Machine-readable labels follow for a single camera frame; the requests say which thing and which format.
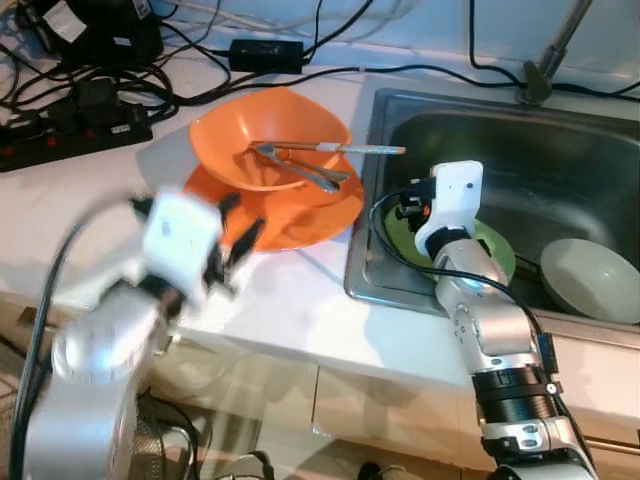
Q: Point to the orange plate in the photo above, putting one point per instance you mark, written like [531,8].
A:
[300,225]

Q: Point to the black charger device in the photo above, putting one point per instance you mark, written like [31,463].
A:
[100,35]

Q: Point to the green plate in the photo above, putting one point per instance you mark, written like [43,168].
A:
[495,255]

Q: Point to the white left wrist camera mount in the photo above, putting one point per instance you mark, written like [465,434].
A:
[180,240]

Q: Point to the grey bowl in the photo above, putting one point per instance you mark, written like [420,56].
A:
[590,280]

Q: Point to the black power adapter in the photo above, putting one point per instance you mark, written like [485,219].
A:
[265,55]

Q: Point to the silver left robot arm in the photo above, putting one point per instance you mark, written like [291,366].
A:
[90,400]

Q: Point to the stainless steel sink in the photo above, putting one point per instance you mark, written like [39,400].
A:
[560,170]

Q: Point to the black power strip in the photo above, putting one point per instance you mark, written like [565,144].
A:
[70,135]

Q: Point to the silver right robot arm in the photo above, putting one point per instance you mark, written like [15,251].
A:
[500,340]

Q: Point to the orange bowl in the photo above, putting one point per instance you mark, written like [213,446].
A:
[240,125]

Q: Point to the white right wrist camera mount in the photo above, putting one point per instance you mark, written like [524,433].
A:
[455,200]

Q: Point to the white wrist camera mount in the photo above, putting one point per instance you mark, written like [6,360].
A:
[180,240]
[455,200]

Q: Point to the metal faucet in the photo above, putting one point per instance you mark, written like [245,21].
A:
[548,60]

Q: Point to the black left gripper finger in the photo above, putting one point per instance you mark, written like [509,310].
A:
[228,220]
[250,245]

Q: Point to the metal tongs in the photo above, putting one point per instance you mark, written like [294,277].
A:
[305,175]

